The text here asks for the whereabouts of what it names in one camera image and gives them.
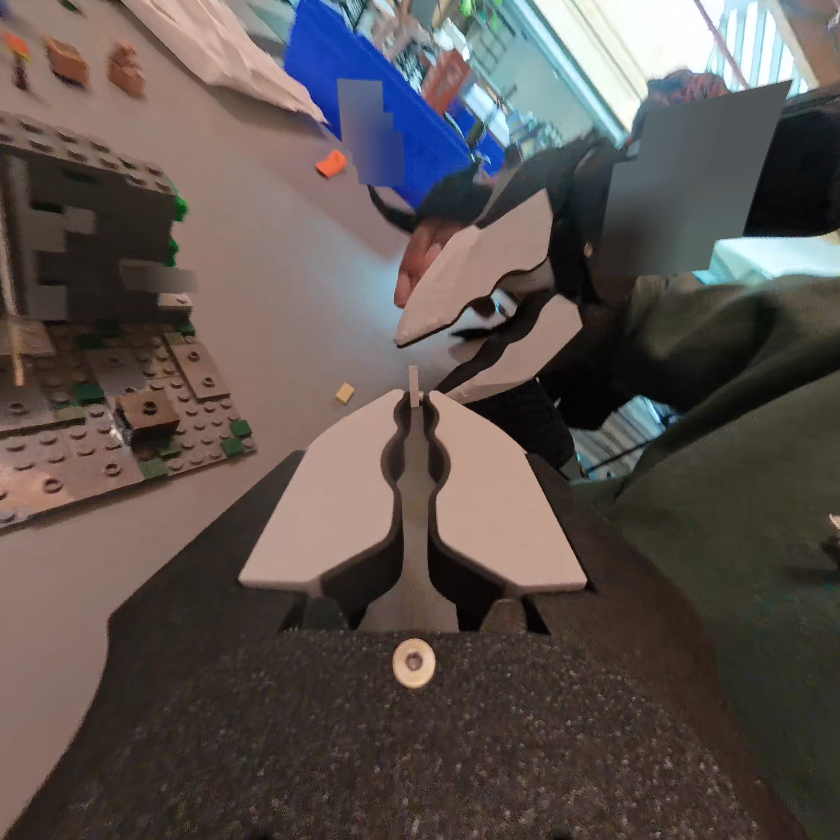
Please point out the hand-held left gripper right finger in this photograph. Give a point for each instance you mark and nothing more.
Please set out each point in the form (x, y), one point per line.
(499, 505)

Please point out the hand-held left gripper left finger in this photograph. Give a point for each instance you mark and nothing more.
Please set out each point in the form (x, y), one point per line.
(328, 499)

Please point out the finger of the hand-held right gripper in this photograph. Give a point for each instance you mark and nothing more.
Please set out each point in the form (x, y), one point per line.
(485, 256)
(531, 348)

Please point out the small white brick piece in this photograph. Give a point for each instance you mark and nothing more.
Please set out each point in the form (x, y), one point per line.
(413, 384)

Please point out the person's right forearm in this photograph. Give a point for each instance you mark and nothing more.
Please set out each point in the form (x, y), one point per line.
(722, 328)

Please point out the grey desk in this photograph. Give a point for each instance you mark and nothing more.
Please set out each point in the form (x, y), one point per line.
(295, 295)

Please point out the person's right hand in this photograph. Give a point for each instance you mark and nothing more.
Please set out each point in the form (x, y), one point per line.
(420, 256)

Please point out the small tan tile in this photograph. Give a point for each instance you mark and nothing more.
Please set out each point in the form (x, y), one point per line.
(344, 392)

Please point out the person's head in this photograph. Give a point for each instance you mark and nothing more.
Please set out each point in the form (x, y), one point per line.
(689, 88)

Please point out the orange box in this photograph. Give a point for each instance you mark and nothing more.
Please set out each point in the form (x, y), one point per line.
(447, 82)

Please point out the small orange brick piece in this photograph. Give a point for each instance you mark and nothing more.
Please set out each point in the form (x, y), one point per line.
(331, 164)

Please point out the large window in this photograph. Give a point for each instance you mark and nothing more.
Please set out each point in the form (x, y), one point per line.
(656, 39)

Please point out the person's green sweater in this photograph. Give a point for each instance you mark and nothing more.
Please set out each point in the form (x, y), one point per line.
(754, 558)

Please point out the blue plastic bin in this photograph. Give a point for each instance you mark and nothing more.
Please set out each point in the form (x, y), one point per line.
(315, 52)

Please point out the grey toy brick model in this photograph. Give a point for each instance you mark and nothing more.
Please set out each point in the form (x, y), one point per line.
(59, 426)

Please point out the white crumpled paper sheet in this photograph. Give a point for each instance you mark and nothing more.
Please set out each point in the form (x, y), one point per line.
(216, 46)

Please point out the brown toy brick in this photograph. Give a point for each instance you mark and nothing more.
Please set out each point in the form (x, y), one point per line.
(126, 69)
(65, 62)

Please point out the small orange flame piece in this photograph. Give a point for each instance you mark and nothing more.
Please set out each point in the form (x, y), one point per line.
(18, 56)

